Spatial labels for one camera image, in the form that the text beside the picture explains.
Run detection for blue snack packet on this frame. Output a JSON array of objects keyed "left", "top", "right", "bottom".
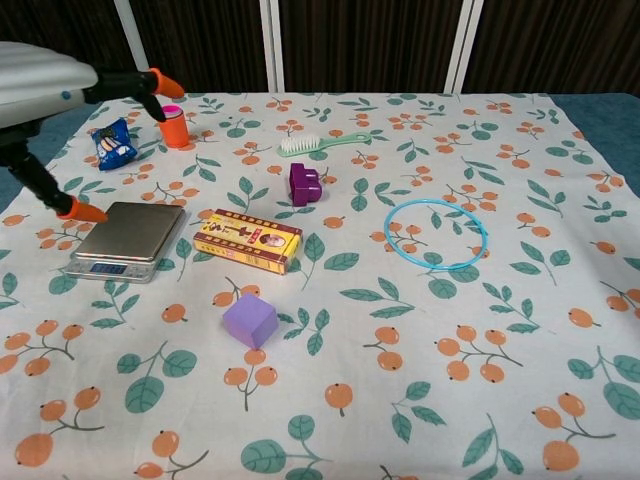
[{"left": 89, "top": 117, "right": 138, "bottom": 173}]

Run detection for floral print tablecloth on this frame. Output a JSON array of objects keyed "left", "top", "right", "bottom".
[{"left": 0, "top": 91, "right": 640, "bottom": 480}]

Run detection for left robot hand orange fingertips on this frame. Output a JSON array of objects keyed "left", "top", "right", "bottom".
[{"left": 0, "top": 40, "right": 185, "bottom": 224}]

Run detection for yellow red carton box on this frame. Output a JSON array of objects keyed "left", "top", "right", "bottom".
[{"left": 192, "top": 208, "right": 305, "bottom": 277}]

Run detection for green handled brush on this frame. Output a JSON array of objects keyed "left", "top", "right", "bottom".
[{"left": 277, "top": 131, "right": 373, "bottom": 160}]

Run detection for light blue plastic ring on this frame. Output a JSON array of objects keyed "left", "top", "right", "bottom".
[{"left": 383, "top": 197, "right": 489, "bottom": 272}]

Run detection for lilac foam cube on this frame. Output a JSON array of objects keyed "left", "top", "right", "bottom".
[{"left": 221, "top": 292, "right": 280, "bottom": 351}]

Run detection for small digital scale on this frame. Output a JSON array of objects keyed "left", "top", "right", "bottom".
[{"left": 62, "top": 201, "right": 188, "bottom": 284}]

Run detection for dark folding screen white frames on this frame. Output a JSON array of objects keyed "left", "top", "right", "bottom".
[{"left": 0, "top": 0, "right": 640, "bottom": 97}]

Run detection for orange cup pink lid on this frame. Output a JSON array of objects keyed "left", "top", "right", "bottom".
[{"left": 158, "top": 103, "right": 192, "bottom": 150}]

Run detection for purple toy block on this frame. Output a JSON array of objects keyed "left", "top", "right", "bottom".
[{"left": 287, "top": 161, "right": 327, "bottom": 209}]

